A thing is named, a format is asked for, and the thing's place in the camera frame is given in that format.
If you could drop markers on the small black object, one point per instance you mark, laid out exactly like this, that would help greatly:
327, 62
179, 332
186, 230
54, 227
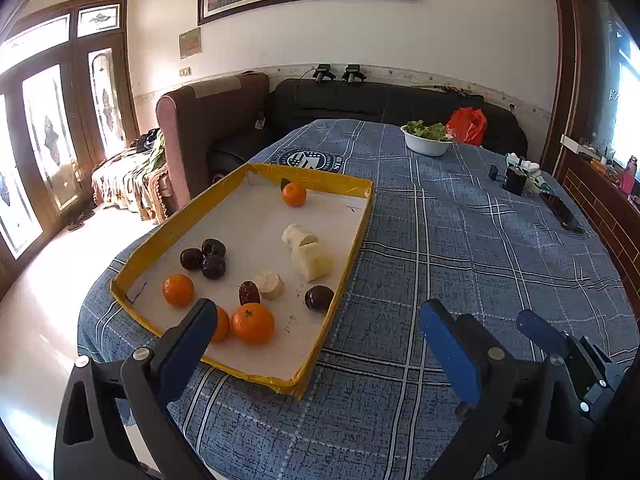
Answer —
494, 172

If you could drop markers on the green cloth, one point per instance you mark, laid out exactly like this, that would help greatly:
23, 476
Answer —
158, 152

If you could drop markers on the bright window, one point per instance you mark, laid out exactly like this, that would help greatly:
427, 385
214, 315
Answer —
629, 100

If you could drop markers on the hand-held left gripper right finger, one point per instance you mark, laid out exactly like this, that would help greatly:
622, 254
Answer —
445, 345

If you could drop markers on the patterned sofa cover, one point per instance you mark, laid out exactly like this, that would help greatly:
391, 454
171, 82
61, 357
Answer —
125, 180

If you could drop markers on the black sofa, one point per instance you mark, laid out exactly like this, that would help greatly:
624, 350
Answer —
390, 102

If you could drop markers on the wooden door frame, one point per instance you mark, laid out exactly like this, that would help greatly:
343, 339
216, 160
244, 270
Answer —
567, 60

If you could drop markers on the pink bottle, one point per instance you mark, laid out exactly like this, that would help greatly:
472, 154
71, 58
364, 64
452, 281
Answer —
628, 176

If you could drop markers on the wooden glass door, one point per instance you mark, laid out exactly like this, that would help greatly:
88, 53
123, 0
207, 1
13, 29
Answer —
75, 110

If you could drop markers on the red plastic bag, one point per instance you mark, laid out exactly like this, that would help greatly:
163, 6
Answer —
467, 125

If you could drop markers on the orange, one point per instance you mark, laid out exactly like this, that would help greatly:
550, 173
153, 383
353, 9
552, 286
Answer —
223, 325
178, 290
294, 194
252, 322

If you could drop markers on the dark clothes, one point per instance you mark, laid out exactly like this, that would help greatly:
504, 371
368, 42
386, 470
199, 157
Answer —
144, 141

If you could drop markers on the small white object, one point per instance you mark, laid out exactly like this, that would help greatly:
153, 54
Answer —
259, 122

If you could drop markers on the green lettuce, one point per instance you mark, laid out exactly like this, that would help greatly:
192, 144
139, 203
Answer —
427, 130

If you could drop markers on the yellow-edged cardboard tray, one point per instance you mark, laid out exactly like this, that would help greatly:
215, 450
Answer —
250, 220

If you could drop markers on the black cup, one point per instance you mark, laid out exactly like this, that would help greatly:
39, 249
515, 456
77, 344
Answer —
515, 181

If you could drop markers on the round white banana piece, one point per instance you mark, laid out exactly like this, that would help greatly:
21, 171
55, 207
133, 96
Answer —
269, 285

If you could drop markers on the large white banana piece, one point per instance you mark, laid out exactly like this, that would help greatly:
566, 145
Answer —
311, 261

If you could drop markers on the wooden side cabinet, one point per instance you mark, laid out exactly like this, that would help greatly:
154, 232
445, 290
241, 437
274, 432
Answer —
600, 200

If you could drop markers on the pair of slippers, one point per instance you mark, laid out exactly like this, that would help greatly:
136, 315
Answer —
80, 220

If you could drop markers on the brown armchair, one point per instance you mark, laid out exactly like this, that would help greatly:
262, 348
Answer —
200, 135

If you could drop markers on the black clamp device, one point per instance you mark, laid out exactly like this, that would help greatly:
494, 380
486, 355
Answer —
322, 72
354, 74

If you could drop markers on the flat black object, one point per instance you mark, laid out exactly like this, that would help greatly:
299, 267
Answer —
562, 210

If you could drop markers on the wall plaque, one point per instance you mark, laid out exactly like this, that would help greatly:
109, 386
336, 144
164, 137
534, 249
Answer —
190, 42

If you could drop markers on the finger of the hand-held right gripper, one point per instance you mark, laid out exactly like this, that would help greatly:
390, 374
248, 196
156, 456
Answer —
537, 327

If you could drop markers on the dark plum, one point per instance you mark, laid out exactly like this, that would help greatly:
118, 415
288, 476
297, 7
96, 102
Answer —
319, 298
191, 258
213, 247
214, 267

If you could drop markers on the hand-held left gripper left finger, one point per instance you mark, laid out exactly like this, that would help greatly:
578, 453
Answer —
185, 355

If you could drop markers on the white items on table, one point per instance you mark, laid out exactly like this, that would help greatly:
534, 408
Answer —
529, 166

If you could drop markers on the blue plaid tablecloth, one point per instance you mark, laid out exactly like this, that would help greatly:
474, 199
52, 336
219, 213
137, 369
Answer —
450, 250

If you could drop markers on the white bowl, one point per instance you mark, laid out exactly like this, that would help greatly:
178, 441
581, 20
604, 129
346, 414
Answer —
425, 146

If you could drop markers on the small red date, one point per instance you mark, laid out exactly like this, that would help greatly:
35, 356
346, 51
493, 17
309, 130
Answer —
248, 292

